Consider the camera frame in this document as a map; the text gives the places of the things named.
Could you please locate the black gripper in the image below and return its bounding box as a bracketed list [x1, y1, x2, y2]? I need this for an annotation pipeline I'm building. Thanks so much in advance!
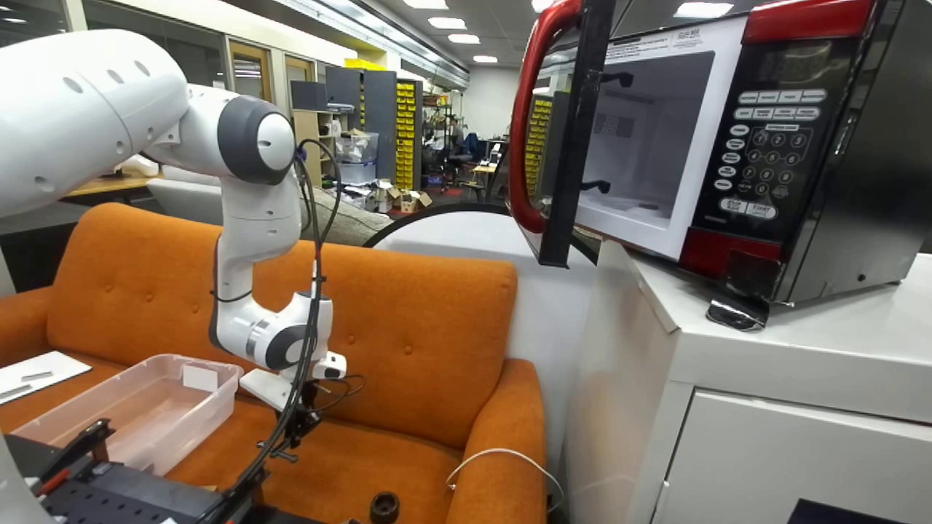
[257, 379, 327, 462]

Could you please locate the white paper label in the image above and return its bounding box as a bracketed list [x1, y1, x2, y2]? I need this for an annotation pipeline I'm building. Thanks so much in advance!
[182, 365, 221, 393]

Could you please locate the small black round bearing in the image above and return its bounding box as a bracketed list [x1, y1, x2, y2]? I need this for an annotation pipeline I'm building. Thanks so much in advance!
[367, 492, 402, 524]

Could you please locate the clear plastic bin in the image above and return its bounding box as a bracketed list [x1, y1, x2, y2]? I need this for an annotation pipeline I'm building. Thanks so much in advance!
[10, 349, 244, 477]

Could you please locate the orange fabric sofa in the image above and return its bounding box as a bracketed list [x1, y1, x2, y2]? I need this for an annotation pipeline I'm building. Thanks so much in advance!
[0, 202, 550, 524]

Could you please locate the black mounting platform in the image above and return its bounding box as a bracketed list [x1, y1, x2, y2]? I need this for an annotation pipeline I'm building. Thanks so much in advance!
[4, 417, 324, 524]

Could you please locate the grey cushion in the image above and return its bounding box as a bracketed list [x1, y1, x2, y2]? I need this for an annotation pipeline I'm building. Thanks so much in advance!
[142, 171, 396, 251]

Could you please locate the white paper sheet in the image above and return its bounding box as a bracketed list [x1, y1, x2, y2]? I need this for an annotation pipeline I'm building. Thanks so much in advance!
[0, 349, 96, 407]

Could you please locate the wooden desk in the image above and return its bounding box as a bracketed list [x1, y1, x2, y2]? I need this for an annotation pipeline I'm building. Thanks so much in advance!
[61, 171, 163, 205]

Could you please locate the yellow and black sign column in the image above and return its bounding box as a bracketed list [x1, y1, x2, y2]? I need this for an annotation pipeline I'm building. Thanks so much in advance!
[391, 75, 426, 193]

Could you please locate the black vertical pole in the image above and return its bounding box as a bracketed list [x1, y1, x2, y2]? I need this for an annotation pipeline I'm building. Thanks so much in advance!
[536, 0, 620, 270]

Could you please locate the white cabinet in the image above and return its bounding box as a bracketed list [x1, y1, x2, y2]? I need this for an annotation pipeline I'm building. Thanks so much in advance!
[562, 243, 932, 524]

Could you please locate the red and black microwave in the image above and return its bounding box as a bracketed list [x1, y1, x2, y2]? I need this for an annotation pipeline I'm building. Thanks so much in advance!
[505, 0, 932, 314]

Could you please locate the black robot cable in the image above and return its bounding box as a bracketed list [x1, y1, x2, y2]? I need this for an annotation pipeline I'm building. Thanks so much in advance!
[215, 138, 345, 524]

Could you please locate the thin white cable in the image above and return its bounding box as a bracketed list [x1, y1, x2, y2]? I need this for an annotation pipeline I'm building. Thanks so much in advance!
[442, 445, 565, 513]

